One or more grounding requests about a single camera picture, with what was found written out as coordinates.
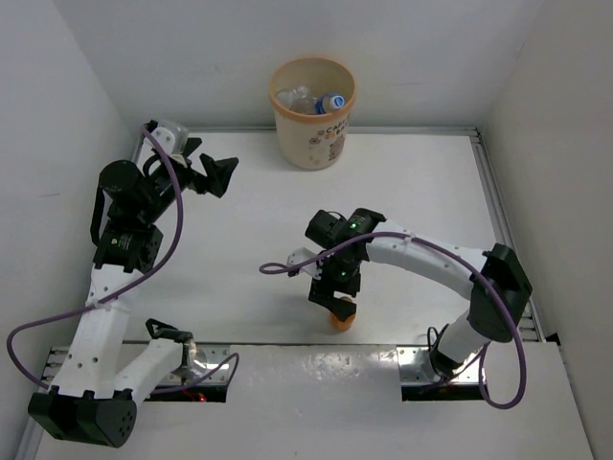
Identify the beige plastic waste bin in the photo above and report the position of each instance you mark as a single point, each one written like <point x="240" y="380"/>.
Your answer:
<point x="313" y="142"/>

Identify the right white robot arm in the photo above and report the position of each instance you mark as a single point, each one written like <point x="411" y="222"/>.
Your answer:
<point x="493" y="281"/>

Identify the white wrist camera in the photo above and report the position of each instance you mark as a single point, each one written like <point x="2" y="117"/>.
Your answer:
<point x="303" y="260"/>
<point x="171" y="136"/>

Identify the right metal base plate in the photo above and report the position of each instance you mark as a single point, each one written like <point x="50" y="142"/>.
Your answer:
<point x="416" y="371"/>

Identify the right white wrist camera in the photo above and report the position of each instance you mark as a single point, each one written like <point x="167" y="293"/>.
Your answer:
<point x="303" y="260"/>

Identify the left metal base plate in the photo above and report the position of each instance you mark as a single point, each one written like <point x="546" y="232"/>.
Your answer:
<point x="206" y="357"/>

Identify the clear jar white lid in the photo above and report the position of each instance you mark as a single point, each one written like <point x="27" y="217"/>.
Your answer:
<point x="286" y="98"/>

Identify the metal base plate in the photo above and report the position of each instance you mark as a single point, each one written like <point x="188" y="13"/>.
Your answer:
<point x="416" y="371"/>
<point x="206" y="357"/>

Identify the blue label bottle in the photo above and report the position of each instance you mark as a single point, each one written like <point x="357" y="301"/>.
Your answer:
<point x="329" y="103"/>
<point x="303" y="100"/>

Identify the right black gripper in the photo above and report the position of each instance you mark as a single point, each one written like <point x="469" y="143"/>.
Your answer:
<point x="321" y="289"/>

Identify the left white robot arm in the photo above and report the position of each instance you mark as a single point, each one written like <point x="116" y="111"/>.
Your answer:
<point x="90" y="400"/>

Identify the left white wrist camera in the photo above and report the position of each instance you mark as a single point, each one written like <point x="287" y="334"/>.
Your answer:
<point x="171" y="136"/>

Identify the orange juice bottle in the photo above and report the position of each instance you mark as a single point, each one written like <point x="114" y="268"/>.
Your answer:
<point x="342" y="314"/>

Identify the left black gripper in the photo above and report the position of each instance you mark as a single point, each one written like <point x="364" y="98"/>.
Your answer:
<point x="215" y="171"/>

